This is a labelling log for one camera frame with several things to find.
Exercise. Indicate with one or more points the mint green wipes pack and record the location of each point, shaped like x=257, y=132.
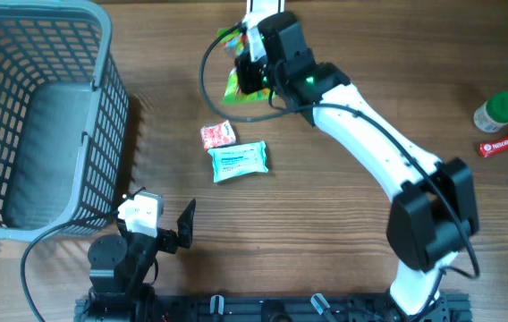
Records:
x=238, y=160

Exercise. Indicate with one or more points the grey plastic shopping basket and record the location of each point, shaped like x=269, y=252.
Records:
x=63, y=115

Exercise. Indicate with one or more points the green lid jar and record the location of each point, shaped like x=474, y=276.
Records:
x=492, y=116

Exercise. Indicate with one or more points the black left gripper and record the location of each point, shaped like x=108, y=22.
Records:
x=169, y=241

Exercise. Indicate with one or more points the Haribo gummy candy bag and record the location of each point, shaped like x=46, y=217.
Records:
x=235, y=44

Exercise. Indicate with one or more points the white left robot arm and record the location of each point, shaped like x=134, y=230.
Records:
x=118, y=266

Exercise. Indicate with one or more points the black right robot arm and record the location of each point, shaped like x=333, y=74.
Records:
x=433, y=209

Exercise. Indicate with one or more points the red white tissue pack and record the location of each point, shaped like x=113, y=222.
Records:
x=218, y=135

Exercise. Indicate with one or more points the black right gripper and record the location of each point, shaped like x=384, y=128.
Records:
x=247, y=82

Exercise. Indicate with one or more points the white barcode scanner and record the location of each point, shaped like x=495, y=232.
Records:
x=265, y=7

